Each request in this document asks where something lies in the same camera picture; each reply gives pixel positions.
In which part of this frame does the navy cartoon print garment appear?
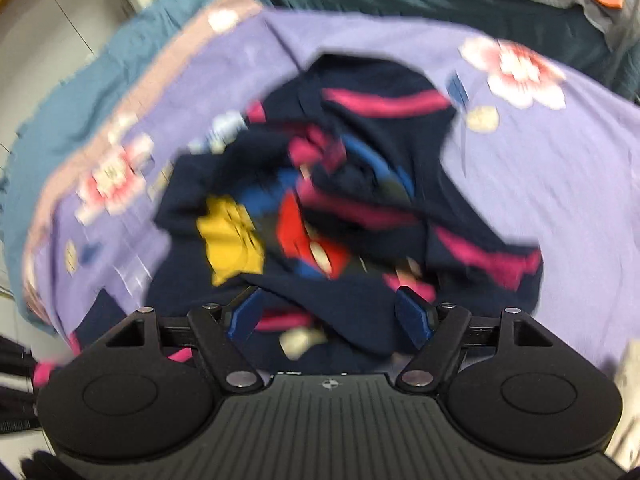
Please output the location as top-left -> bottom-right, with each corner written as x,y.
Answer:
64,53 -> 544,376

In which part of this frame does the purple floral bed sheet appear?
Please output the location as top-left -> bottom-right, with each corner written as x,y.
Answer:
22,0 -> 639,367

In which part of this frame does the white dotted garment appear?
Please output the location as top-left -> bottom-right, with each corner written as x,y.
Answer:
606,340 -> 640,470

